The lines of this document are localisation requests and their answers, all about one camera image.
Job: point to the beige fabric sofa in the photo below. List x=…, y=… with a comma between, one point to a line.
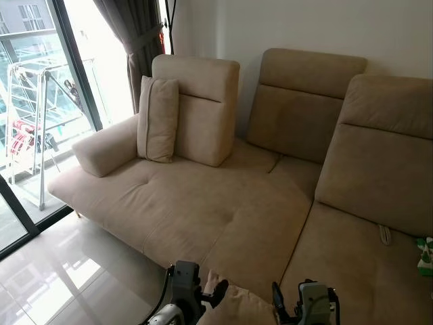
x=203, y=203

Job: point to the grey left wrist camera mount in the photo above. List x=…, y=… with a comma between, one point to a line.
x=185, y=279

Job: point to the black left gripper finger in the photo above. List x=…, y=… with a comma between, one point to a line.
x=216, y=292

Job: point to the red white striped cloth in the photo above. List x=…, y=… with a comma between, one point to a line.
x=22, y=139

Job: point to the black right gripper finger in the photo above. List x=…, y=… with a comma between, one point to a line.
x=278, y=299

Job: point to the black floor lamp pole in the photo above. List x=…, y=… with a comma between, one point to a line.
x=170, y=27

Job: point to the beige sofa armrest bolster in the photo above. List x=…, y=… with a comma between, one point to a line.
x=108, y=145

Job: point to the white clothes drying rack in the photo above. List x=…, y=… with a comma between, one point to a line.
x=42, y=135

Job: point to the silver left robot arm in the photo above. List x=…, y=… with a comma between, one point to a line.
x=169, y=316

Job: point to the beige throw pillow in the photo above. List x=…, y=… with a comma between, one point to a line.
x=240, y=308
x=159, y=122

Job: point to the black window door frame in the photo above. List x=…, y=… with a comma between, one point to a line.
x=78, y=68

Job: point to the beige sofa backrest cushion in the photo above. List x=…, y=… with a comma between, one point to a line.
x=206, y=108
x=298, y=101
x=382, y=156

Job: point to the green white soft item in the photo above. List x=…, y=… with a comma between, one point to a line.
x=425, y=257

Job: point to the dark grey curtain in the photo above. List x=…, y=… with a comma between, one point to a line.
x=139, y=47

